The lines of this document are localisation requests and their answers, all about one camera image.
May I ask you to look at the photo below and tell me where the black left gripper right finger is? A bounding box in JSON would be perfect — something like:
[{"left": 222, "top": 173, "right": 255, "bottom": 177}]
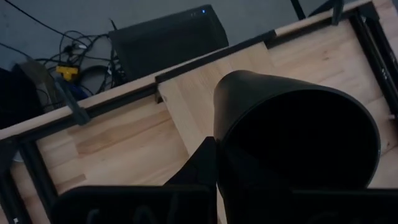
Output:
[{"left": 290, "top": 188, "right": 398, "bottom": 224}]

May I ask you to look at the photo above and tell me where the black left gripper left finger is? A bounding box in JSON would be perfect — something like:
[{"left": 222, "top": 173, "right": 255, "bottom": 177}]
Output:
[{"left": 51, "top": 136, "right": 218, "bottom": 224}]

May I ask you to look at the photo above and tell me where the black cup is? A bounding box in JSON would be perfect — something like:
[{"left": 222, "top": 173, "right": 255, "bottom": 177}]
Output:
[{"left": 213, "top": 70, "right": 382, "bottom": 224}]

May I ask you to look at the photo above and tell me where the gray power box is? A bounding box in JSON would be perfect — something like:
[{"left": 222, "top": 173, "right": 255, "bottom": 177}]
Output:
[{"left": 12, "top": 60, "right": 62, "bottom": 110}]

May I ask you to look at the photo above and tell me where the black computer tower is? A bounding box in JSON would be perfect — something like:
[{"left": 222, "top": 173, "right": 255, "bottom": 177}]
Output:
[{"left": 108, "top": 4, "right": 230, "bottom": 82}]

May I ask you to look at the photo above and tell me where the black aluminium table frame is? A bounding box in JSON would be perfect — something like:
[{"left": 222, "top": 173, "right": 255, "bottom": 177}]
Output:
[{"left": 0, "top": 0, "right": 398, "bottom": 224}]

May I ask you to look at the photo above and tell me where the gray frame clamp lever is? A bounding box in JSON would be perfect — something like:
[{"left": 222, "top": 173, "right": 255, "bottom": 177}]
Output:
[
  {"left": 55, "top": 77, "right": 91, "bottom": 126},
  {"left": 330, "top": 0, "right": 345, "bottom": 26}
]

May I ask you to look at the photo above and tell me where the black floor cable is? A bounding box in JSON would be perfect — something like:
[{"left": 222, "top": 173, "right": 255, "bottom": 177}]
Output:
[{"left": 2, "top": 0, "right": 91, "bottom": 47}]

